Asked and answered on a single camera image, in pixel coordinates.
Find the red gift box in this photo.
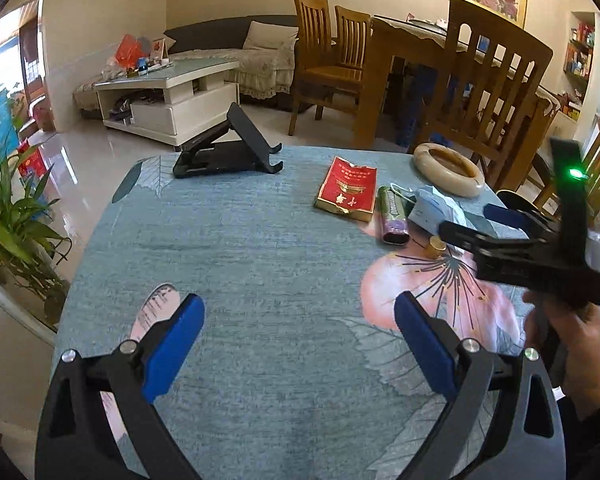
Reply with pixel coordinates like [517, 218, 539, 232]
[17, 142, 46, 178]

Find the wall shelf with bottles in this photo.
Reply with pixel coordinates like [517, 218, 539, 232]
[562, 10, 600, 122]

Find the potted bamboo plant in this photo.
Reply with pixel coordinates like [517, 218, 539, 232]
[0, 85, 73, 321]

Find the beige lace sofa cover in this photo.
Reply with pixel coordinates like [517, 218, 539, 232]
[74, 47, 298, 101]

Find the black trash bin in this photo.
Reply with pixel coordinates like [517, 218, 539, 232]
[496, 190, 563, 226]

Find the grey sofa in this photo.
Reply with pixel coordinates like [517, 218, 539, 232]
[74, 15, 301, 121]

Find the red cigarette pack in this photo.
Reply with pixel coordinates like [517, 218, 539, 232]
[313, 156, 378, 222]

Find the blue face mask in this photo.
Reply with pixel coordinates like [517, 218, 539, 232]
[390, 183, 461, 233]

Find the beige stone ashtray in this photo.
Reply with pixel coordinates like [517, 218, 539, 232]
[413, 143, 486, 198]

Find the blue plastic stool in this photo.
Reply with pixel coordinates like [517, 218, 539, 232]
[397, 67, 438, 148]

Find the green lighter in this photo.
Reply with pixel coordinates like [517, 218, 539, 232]
[377, 186, 410, 247]

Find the red plastic bag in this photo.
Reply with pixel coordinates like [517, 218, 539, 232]
[116, 35, 146, 68]

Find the lace dining table cover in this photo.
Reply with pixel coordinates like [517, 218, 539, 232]
[372, 16, 561, 116]

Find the person's right hand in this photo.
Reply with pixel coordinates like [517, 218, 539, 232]
[522, 290, 600, 420]

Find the blue cardboard box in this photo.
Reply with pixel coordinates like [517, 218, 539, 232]
[0, 95, 21, 156]

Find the white coffee table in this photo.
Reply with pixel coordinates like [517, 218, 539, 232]
[94, 57, 241, 150]

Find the white pillow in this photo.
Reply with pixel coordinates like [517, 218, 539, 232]
[242, 21, 299, 51]

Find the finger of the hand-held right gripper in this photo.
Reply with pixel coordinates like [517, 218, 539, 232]
[483, 203, 562, 243]
[438, 219, 512, 257]

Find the black phone stand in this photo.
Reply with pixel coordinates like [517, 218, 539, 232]
[172, 102, 284, 179]

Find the wooden dining table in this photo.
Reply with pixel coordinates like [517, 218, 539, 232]
[362, 15, 561, 153]

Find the blue floral tablecloth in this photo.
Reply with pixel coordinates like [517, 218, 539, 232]
[50, 145, 600, 480]

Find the white tissue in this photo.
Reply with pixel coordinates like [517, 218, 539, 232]
[440, 195, 476, 258]

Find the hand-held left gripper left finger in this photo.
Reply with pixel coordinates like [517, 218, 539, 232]
[35, 292, 206, 480]

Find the tall wooden dining chair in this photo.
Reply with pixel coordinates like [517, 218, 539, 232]
[410, 0, 554, 193]

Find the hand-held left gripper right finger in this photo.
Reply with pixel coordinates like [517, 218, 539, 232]
[393, 290, 566, 480]

